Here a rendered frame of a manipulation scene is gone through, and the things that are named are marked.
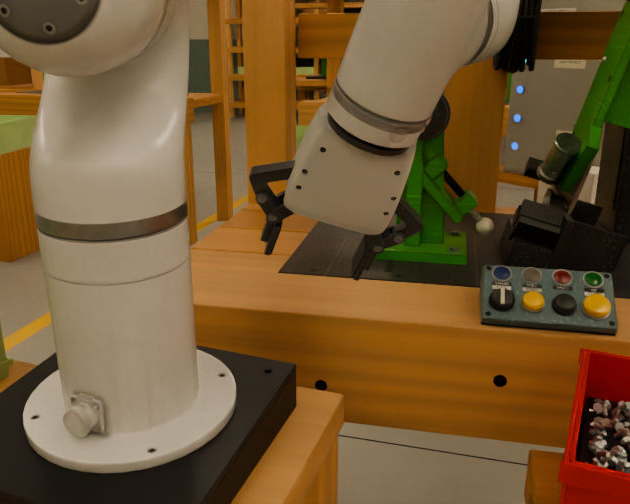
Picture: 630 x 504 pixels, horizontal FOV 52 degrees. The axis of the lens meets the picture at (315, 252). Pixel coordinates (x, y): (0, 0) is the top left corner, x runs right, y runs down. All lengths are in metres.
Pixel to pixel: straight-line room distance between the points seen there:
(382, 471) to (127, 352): 1.57
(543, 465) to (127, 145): 0.52
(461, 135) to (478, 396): 0.65
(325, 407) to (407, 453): 1.44
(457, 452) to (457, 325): 1.39
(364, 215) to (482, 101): 0.77
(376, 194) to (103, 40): 0.26
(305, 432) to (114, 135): 0.34
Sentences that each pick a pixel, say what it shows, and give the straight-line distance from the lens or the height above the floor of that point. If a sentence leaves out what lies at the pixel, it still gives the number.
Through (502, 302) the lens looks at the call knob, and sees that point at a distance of 0.79.
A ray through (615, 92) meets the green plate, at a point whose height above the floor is 1.16.
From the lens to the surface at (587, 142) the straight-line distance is 0.95.
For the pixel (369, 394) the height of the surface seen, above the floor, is 0.80.
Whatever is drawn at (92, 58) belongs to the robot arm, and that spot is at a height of 1.21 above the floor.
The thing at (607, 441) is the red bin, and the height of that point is 0.87.
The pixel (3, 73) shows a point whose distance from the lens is 6.51.
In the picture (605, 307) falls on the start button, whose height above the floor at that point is 0.93.
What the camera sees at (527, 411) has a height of 0.80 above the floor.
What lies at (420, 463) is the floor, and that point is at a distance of 2.10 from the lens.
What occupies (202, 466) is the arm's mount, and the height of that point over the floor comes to 0.89.
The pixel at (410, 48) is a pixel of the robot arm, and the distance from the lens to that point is 0.49.
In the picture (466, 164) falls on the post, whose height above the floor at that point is 0.99.
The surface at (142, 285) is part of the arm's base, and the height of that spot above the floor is 1.04.
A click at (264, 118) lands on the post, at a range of 1.39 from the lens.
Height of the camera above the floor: 1.22
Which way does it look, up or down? 18 degrees down
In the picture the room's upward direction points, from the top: straight up
